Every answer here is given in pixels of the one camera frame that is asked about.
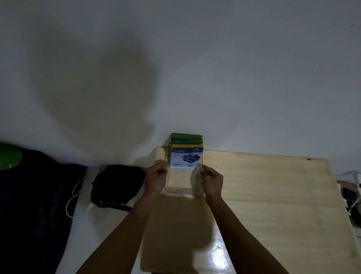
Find person's left forearm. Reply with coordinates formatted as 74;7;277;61
76;191;159;274

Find black bag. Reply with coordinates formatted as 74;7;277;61
90;164;146;212

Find dark blue cloth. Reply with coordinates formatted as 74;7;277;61
0;147;87;274

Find white metal stand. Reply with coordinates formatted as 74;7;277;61
335;169;361;187

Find clear plastic container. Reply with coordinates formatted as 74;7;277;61
164;140;206;196

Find green packet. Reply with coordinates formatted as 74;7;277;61
171;133;203;140

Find clear plastic wrapper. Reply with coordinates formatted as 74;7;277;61
87;203;109;224

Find person's right forearm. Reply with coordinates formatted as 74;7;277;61
205;195;291;274

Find person's left hand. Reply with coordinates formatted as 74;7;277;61
144;161;169;196

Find white cable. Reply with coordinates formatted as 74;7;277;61
65;177;86;218

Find green round object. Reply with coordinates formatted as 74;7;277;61
0;142;23;170

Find person's right hand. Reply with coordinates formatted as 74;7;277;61
200;165;224;202

